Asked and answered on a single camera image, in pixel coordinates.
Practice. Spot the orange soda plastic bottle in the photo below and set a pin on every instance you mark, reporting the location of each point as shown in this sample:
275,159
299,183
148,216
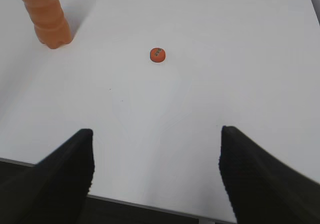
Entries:
50,24

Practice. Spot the orange bottle cap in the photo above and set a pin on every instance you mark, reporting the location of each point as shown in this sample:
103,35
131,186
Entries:
157,55

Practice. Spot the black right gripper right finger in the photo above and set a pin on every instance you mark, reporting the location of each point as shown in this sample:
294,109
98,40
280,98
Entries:
261,188

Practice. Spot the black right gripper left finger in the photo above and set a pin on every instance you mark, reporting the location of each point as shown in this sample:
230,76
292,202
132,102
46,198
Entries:
55,189

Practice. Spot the white table leg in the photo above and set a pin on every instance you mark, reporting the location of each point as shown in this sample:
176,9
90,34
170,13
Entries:
205,221

